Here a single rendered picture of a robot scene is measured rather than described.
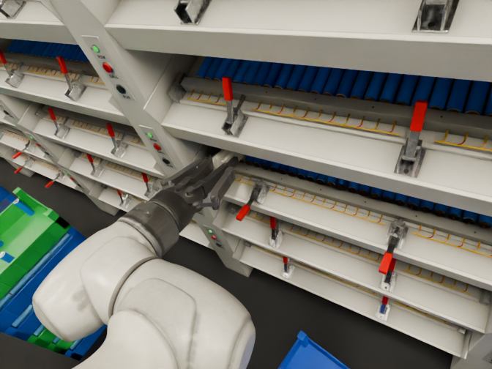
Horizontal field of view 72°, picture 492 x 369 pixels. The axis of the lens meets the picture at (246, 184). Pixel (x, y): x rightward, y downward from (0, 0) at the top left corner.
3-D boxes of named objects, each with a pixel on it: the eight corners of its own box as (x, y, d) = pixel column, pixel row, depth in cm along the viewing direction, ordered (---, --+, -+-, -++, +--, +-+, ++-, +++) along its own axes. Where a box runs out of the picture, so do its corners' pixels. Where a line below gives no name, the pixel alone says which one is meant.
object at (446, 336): (458, 356, 80) (469, 360, 68) (244, 263, 109) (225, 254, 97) (479, 275, 84) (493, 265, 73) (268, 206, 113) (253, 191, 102)
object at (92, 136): (176, 183, 85) (141, 159, 73) (44, 138, 114) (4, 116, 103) (210, 116, 90) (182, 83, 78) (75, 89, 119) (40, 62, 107)
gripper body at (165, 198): (174, 209, 52) (209, 176, 58) (136, 195, 56) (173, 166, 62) (185, 243, 56) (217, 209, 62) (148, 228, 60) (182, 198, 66)
